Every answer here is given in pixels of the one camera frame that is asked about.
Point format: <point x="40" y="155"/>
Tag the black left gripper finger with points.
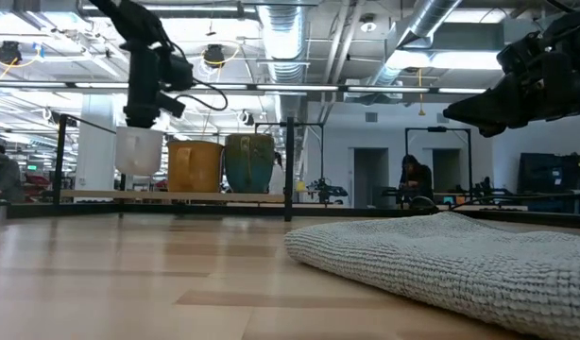
<point x="141" y="119"/>

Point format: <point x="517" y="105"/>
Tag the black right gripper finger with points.
<point x="488" y="106"/>

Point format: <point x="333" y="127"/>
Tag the white ceramic mug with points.
<point x="139" y="153"/>

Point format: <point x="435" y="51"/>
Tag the yellow ceramic mug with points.
<point x="198" y="167"/>

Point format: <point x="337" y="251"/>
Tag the green glazed ceramic mug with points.
<point x="250" y="163"/>

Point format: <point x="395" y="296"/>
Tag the background black robot arm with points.
<point x="328" y="191"/>

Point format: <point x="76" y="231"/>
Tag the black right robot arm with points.
<point x="573" y="26"/>

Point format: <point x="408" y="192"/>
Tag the wooden shelf board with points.
<point x="176" y="196"/>

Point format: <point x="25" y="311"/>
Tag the black background cabinet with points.
<point x="552" y="177"/>

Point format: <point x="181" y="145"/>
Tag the person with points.
<point x="415" y="179"/>
<point x="278" y="179"/>
<point x="4" y="177"/>

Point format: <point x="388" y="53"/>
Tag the grey folded waffle cloth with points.
<point x="460" y="269"/>

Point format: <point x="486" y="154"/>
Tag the long ceiling light strip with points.
<point x="318" y="88"/>

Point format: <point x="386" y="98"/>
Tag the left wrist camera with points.
<point x="179" y="73"/>

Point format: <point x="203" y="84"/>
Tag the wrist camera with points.
<point x="179" y="73"/>
<point x="519" y="52"/>

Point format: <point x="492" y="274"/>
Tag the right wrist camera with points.
<point x="519" y="52"/>

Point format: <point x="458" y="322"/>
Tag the background black metal frame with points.
<point x="436" y="129"/>

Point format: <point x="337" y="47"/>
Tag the black ceiling camera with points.
<point x="214" y="55"/>

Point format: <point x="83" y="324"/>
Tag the smooth silver ventilation duct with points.
<point x="427" y="19"/>

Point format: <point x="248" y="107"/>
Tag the ribbed silver ventilation duct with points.
<point x="283" y="38"/>

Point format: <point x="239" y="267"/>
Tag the black metal shelf frame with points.
<point x="289" y="170"/>

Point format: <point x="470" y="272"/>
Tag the black aluminium table frame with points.
<point x="365" y="212"/>

